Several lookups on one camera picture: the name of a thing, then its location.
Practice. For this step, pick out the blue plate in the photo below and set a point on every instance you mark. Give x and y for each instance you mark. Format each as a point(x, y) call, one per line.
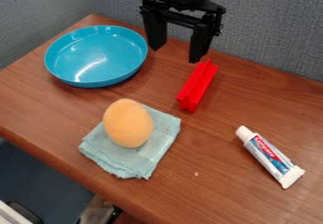
point(96, 56)

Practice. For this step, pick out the red plastic block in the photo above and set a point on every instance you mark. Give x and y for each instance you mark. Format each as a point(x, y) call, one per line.
point(196, 85)

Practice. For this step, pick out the light green folded cloth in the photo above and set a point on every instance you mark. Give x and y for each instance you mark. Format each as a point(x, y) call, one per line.
point(136, 162)

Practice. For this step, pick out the white toothpaste tube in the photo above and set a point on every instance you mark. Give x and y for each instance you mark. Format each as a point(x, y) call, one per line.
point(274, 160)

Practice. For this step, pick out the grey object under table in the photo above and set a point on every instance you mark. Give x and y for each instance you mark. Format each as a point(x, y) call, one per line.
point(99, 212)

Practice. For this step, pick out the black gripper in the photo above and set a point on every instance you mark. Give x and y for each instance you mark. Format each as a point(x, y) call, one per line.
point(196, 14)

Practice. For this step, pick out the yellow foam ball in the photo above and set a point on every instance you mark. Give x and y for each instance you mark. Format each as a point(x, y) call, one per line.
point(127, 123)

